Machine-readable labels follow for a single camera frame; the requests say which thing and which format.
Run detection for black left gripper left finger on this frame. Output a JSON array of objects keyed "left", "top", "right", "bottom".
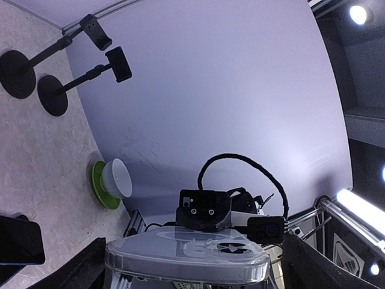
[{"left": 30, "top": 237, "right": 106, "bottom": 289}]

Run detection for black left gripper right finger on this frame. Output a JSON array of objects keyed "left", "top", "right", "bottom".
[{"left": 282, "top": 234, "right": 376, "bottom": 289}]

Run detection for black phone silver case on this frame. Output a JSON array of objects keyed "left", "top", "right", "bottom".
[{"left": 105, "top": 226, "right": 270, "bottom": 285}]

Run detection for black phone on top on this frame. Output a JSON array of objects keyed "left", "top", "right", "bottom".
[{"left": 1, "top": 216, "right": 46, "bottom": 266}]

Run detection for black pole stand right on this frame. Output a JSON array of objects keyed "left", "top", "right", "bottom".
[{"left": 37, "top": 46, "right": 132, "bottom": 117}]

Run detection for black pole stand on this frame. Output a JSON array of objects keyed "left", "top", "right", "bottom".
[
  {"left": 37, "top": 46, "right": 132, "bottom": 117},
  {"left": 1, "top": 14, "right": 112, "bottom": 99}
]

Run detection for black pole stand left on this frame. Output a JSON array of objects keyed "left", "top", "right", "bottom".
[{"left": 1, "top": 14, "right": 112, "bottom": 99}]

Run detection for green plate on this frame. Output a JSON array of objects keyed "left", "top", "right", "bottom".
[{"left": 91, "top": 161, "right": 121, "bottom": 210}]

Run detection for white bowl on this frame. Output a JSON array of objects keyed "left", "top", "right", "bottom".
[{"left": 100, "top": 158, "right": 133, "bottom": 199}]

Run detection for top external camera black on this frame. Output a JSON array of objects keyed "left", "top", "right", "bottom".
[{"left": 247, "top": 216, "right": 285, "bottom": 244}]

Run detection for black camera cable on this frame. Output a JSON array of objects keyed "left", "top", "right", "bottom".
[{"left": 197, "top": 153, "right": 290, "bottom": 220}]

